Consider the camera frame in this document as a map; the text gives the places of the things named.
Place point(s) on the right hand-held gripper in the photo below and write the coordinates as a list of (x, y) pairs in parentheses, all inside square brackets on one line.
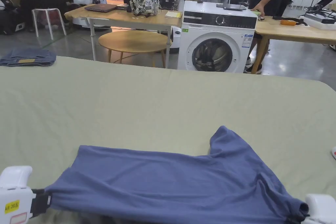
[(321, 208)]

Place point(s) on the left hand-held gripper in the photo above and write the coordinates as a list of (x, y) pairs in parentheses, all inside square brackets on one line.
[(14, 197)]

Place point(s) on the blue shirt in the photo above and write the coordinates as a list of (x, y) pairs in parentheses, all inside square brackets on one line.
[(168, 182)]

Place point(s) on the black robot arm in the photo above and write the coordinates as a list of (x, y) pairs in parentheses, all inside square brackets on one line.
[(321, 2)]

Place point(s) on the small white and red object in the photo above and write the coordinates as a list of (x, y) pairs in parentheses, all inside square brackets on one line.
[(334, 153)]

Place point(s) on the folded blue jeans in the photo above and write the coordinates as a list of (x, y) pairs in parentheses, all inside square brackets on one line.
[(27, 57)]

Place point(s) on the bed with pale green sheet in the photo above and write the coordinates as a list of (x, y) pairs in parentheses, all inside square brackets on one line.
[(147, 103)]

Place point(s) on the white washing machine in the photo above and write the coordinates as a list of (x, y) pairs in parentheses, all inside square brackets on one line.
[(218, 40)]

